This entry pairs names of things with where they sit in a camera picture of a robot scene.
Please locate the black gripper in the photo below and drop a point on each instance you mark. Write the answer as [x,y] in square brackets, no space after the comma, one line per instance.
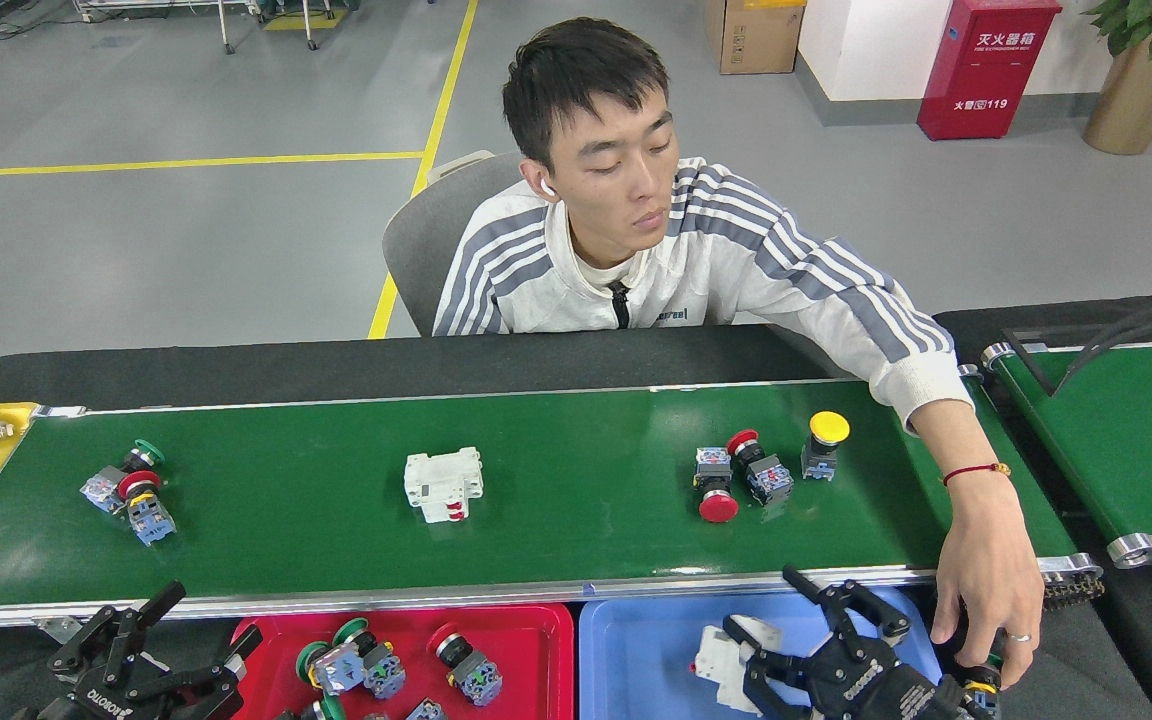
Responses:
[106,700]
[886,695]

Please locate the white circuit breaker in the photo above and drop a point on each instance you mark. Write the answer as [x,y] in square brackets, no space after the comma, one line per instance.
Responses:
[441,480]
[711,660]

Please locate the red push button switch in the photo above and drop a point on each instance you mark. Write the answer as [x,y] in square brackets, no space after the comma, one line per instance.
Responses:
[718,507]
[426,711]
[151,520]
[476,680]
[771,480]

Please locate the blue plastic tray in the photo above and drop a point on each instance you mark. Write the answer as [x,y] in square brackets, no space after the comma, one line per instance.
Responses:
[636,660]

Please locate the long green conveyor belt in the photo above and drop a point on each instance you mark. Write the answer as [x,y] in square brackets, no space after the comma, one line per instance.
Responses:
[576,520]

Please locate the red plastic tray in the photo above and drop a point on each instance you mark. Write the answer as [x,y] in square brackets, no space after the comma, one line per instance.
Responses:
[536,660]

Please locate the green feeder conveyor belt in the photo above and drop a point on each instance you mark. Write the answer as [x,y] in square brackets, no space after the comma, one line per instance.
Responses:
[1136,450]

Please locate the person's left hand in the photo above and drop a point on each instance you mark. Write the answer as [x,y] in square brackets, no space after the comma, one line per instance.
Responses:
[991,570]

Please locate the long black foam pad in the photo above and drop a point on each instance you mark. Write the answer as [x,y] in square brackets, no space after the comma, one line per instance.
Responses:
[186,370]

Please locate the short black foam pad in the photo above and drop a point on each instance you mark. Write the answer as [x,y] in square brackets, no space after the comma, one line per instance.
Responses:
[1036,315]

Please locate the person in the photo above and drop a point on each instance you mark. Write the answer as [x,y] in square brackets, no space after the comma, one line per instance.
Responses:
[736,260]

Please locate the grey office chair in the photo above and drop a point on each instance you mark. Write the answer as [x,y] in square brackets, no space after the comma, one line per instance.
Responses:
[426,250]

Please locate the red fire extinguisher cabinet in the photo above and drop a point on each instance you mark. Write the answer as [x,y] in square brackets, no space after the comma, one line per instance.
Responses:
[986,75]

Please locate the brown cardboard box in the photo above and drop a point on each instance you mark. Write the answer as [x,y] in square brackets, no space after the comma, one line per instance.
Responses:
[754,40]

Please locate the potted green plant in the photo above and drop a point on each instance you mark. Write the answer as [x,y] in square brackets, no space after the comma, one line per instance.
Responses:
[1136,100]

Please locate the yellow floor plate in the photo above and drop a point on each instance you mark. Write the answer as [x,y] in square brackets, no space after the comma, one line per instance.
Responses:
[304,20]

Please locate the yellow push button switch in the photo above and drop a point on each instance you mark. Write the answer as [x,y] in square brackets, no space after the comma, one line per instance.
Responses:
[829,427]

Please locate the black guide bracket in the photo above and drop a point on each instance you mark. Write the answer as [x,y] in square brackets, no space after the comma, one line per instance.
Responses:
[1026,361]

